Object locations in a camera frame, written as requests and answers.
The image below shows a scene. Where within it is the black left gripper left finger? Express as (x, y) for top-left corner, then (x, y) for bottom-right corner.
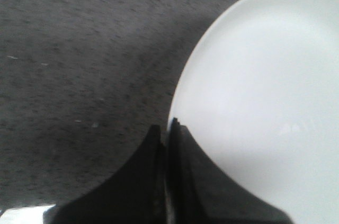
(43, 125), (166, 223)

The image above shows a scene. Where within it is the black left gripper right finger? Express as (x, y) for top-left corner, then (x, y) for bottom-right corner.
(166, 118), (292, 223)

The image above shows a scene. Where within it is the white round plate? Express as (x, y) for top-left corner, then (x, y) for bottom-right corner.
(169, 0), (338, 223)

